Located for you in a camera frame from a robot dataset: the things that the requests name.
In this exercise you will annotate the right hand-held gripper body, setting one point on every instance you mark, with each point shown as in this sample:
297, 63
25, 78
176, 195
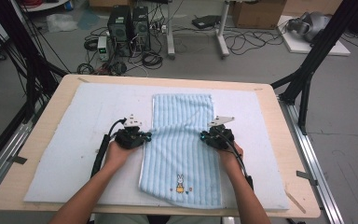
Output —
219, 137

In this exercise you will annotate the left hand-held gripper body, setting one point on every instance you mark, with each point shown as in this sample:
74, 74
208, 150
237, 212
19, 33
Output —
130, 138

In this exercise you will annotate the light blue striped towel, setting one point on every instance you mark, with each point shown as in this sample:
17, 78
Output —
180, 158

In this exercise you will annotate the person's left hand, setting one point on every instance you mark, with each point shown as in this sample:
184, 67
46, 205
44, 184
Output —
116, 157

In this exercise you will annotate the person's right hand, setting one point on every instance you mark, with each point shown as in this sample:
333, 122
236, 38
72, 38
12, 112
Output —
231, 158

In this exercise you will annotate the white foam mat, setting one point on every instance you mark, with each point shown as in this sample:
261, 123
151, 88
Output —
90, 118

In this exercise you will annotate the white power supply unit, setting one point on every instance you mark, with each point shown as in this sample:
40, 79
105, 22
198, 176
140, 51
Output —
103, 48

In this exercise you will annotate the grey tape piece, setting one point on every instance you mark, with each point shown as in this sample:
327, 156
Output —
306, 176

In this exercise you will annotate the thin wooden strip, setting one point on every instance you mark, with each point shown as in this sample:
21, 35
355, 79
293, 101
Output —
295, 202

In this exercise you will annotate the white table leg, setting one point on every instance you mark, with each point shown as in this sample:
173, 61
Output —
170, 31
222, 34

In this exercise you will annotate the black computer tower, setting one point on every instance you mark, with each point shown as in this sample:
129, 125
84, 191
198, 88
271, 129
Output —
141, 28
119, 28

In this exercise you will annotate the flat black device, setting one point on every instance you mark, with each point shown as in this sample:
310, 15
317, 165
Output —
206, 21

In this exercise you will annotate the black tape piece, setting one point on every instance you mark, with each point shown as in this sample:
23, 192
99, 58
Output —
20, 160

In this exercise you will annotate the white floor board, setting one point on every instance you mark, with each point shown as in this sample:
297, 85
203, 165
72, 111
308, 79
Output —
298, 46

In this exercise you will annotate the large cardboard box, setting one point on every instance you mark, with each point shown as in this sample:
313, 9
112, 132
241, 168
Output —
258, 14

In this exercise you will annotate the clear plastic bag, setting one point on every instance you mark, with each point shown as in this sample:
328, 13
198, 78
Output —
60, 22

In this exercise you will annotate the grey headset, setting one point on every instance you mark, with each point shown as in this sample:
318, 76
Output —
310, 25

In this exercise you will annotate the white round table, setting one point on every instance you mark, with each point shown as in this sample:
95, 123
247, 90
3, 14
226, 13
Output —
46, 5

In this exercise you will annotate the aluminium rail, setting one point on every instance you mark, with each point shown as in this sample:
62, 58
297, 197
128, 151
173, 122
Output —
0, 168
310, 161

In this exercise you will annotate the black metal frame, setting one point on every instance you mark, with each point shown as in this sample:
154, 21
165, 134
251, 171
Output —
317, 53
28, 62

